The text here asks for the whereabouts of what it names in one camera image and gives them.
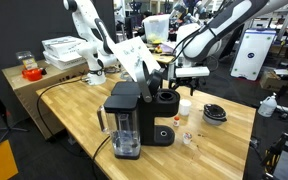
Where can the clear storage bin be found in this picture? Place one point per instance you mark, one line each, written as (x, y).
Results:
(156, 28)

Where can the white cup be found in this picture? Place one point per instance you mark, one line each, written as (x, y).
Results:
(185, 107)

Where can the small orange and white bottle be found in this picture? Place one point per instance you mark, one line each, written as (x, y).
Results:
(176, 121)

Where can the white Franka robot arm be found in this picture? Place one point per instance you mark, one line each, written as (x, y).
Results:
(217, 26)

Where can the lavender cloth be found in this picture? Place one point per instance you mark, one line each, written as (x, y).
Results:
(169, 46)

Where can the black cart frame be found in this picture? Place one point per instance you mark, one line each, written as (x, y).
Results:
(284, 156)

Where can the orange plastic object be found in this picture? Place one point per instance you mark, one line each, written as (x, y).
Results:
(33, 74)

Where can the wooden background table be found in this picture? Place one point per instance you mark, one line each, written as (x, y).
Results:
(164, 60)

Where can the black coffee maker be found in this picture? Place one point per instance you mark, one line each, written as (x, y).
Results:
(157, 110)

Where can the spilled coffee grounds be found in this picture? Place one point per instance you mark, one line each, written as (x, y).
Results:
(201, 135)

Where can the white paper sheet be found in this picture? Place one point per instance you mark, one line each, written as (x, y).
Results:
(134, 53)

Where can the large cardboard box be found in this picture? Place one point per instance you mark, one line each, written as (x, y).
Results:
(27, 90)

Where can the clear plastic container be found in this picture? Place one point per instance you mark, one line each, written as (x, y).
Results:
(25, 58)

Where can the black tripod stand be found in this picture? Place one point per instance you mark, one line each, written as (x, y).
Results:
(8, 128)

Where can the small coffee pod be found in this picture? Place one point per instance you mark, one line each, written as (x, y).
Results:
(187, 138)

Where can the white flat box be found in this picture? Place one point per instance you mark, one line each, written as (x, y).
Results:
(62, 45)
(62, 62)

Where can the small cardboard box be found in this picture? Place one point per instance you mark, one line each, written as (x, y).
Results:
(277, 83)

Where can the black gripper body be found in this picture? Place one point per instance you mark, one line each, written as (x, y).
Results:
(185, 81)

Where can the white plastic jug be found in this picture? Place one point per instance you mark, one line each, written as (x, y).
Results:
(267, 106)

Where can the clear water tank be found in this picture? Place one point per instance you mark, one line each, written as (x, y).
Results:
(125, 133)

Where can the white panel with blue logo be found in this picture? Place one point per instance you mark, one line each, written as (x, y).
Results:
(254, 56)

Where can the white idle robot arm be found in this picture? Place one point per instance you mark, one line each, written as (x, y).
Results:
(87, 30)

